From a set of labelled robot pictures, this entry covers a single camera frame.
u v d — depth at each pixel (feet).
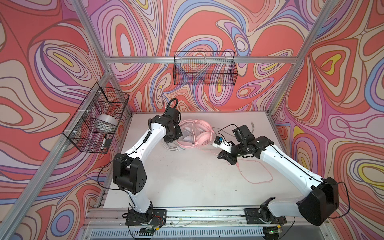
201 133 2.59
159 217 2.39
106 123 2.33
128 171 1.49
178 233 2.52
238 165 2.98
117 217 2.43
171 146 3.20
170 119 2.02
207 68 3.14
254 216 2.40
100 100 2.42
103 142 2.37
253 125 3.65
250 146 1.83
